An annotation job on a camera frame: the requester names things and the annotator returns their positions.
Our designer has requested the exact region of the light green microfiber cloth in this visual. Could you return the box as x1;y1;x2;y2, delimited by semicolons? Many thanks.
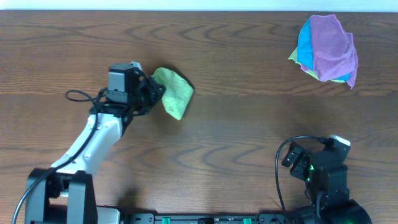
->
152;67;194;120

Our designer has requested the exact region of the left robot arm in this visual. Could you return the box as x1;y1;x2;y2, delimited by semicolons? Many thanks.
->
12;63;166;223

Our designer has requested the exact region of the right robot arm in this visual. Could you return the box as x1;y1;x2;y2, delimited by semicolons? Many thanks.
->
282;136;372;224

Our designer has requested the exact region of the green cloth under pile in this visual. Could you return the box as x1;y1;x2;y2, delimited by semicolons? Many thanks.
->
288;48;350;83

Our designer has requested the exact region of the purple microfiber cloth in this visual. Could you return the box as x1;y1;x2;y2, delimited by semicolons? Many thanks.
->
309;14;358;88

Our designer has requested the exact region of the blue microfiber cloth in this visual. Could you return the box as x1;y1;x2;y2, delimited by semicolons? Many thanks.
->
297;17;352;82

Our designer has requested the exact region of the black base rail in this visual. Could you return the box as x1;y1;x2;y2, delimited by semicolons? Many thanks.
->
120;213;289;224

